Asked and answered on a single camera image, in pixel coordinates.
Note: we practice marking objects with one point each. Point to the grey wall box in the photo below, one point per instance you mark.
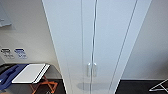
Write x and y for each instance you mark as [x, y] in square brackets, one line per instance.
[4, 20]

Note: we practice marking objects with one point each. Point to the white wardrobe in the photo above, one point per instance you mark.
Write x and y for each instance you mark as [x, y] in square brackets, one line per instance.
[128, 50]

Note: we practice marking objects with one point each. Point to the orange folding stand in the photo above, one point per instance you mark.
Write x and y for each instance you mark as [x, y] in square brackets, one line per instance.
[47, 87]

